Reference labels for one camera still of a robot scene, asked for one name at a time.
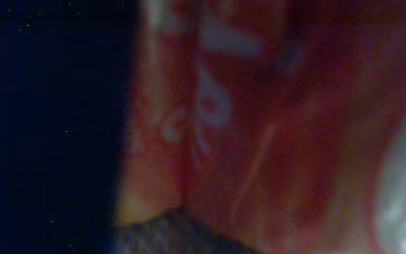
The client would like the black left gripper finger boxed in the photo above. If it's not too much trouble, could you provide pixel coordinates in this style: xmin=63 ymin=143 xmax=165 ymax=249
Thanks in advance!
xmin=0 ymin=0 xmax=137 ymax=254

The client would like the yoghurt cup multipack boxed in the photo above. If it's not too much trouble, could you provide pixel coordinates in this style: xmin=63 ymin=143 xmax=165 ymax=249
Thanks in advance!
xmin=114 ymin=0 xmax=406 ymax=253

